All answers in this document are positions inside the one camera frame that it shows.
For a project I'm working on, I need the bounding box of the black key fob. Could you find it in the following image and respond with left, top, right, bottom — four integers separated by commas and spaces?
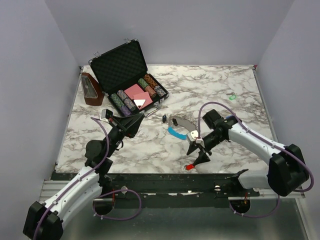
162, 115, 167, 123

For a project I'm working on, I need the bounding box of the red playing card deck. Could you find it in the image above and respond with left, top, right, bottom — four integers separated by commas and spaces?
124, 84, 153, 110

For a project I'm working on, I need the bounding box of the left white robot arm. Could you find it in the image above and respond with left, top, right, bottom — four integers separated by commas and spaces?
22, 109, 145, 240

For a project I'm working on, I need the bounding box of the black mounting rail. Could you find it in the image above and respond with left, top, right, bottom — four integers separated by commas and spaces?
98, 173, 260, 209

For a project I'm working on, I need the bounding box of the blue silver carabiner keyring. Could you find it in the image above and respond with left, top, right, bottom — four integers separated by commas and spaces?
167, 114, 198, 140

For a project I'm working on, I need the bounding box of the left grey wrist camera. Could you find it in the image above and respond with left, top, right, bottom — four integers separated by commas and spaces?
100, 108, 114, 122

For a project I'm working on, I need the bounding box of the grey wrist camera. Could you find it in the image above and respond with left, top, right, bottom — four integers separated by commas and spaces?
100, 108, 114, 122
186, 130, 203, 144

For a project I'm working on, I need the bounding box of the red key tag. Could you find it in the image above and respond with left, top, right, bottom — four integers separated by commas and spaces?
184, 164, 195, 171

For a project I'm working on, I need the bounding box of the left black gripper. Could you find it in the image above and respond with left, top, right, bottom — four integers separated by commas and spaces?
104, 112, 145, 158

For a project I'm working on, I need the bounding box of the white dealer button card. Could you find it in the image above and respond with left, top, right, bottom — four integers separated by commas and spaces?
133, 99, 146, 109

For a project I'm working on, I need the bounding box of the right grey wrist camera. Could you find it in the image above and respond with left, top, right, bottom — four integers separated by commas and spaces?
186, 130, 203, 144

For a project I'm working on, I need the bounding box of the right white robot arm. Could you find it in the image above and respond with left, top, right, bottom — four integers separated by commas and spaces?
185, 109, 310, 197

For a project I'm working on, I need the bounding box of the brown wooden metronome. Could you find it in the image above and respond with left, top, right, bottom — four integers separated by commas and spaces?
80, 72, 104, 106

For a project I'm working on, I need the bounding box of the black poker chip case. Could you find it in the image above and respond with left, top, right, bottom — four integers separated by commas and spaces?
88, 39, 169, 117

